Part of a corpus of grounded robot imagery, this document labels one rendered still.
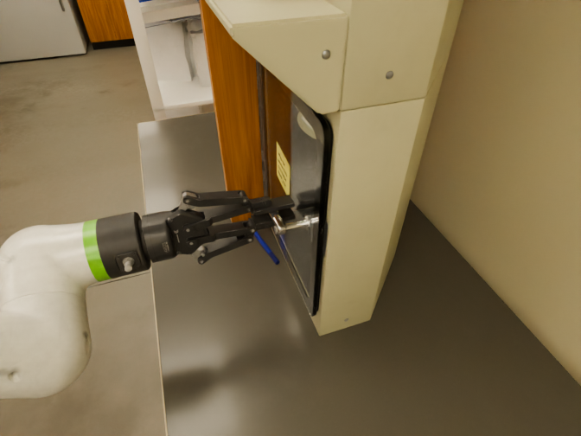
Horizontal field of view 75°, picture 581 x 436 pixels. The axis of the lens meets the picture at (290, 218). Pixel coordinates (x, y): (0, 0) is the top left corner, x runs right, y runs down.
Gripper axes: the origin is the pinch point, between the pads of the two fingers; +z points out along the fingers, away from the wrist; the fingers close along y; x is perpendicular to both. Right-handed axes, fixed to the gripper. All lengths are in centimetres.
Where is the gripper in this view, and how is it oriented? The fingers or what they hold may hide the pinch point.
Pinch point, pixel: (272, 210)
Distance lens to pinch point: 63.3
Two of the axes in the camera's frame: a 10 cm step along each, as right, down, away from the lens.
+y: -0.5, -8.3, -5.6
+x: -3.2, -5.1, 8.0
